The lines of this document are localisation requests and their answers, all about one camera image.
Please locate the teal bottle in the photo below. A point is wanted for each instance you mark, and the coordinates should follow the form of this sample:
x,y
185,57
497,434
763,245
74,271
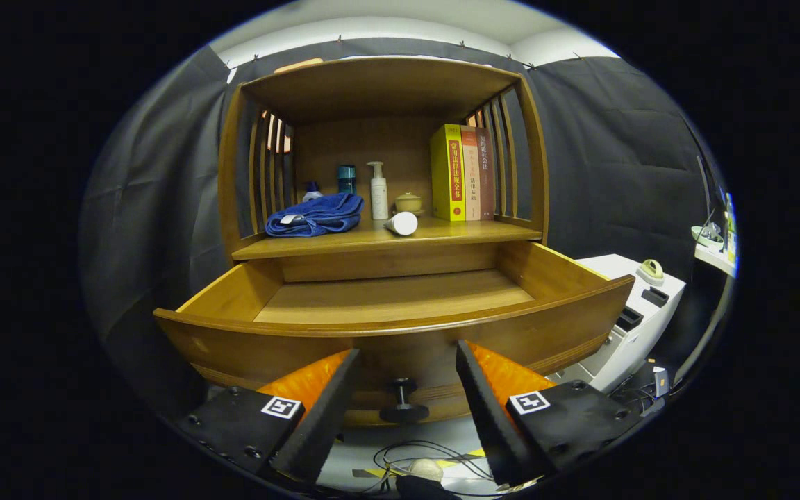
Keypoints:
x,y
346,179

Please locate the white pump bottle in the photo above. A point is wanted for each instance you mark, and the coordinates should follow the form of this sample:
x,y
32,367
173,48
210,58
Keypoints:
x,y
378,198

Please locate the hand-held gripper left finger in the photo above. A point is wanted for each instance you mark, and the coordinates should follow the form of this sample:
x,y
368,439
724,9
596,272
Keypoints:
x,y
323,417

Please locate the orange white book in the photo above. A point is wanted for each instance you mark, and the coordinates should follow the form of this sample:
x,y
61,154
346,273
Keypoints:
x,y
471,173

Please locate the blue folded towel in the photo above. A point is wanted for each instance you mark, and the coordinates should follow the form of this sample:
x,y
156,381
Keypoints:
x,y
317,215

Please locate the brown book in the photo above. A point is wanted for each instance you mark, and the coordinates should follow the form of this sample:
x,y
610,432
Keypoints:
x,y
485,173

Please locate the black rectangular box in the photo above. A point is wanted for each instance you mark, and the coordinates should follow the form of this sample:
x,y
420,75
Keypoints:
x,y
628,319
655,296

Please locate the white power adapter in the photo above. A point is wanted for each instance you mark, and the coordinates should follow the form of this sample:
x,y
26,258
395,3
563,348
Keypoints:
x,y
660,380

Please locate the wooden countertop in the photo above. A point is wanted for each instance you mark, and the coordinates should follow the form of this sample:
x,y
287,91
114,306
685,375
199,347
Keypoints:
x,y
455,229

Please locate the wooden cabinet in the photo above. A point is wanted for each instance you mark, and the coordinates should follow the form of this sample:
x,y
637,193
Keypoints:
x,y
372,146

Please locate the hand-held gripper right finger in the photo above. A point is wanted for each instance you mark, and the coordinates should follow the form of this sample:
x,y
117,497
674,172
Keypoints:
x,y
494,417

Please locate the green tape dispenser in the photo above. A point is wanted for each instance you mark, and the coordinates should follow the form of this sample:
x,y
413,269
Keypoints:
x,y
650,271

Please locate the white drawer unit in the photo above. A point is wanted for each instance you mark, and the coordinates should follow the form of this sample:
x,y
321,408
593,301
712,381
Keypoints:
x,y
615,271

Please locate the yellow book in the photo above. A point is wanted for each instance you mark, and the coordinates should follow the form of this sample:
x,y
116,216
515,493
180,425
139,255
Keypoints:
x,y
445,173

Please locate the beige lidded teacup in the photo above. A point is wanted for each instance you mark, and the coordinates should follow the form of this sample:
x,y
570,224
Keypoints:
x,y
408,203

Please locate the white bowl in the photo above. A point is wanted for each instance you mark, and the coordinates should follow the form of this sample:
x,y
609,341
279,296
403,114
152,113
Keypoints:
x,y
709,238

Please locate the beige round object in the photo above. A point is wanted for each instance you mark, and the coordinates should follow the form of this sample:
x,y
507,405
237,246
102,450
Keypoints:
x,y
428,469

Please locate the wooden drawer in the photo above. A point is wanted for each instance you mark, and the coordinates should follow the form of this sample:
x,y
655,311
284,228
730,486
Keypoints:
x,y
386,298

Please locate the white green tube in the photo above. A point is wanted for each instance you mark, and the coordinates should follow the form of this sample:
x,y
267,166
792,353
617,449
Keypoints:
x,y
403,223

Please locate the small blue white bottle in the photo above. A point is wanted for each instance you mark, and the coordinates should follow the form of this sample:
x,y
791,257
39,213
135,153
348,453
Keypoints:
x,y
311,194

